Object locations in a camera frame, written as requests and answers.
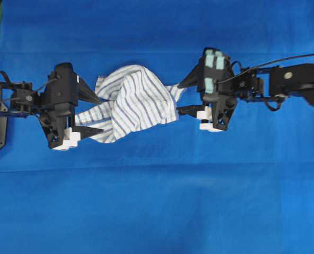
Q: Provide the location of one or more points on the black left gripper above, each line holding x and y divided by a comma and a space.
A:
57, 108

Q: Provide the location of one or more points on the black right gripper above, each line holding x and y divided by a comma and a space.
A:
216, 93

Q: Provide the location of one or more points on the blue striped white towel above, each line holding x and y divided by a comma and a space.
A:
134, 99

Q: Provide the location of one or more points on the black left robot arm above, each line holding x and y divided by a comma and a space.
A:
19, 100

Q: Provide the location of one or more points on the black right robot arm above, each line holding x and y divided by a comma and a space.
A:
271, 84

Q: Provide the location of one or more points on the blue table cloth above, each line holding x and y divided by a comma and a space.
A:
171, 188

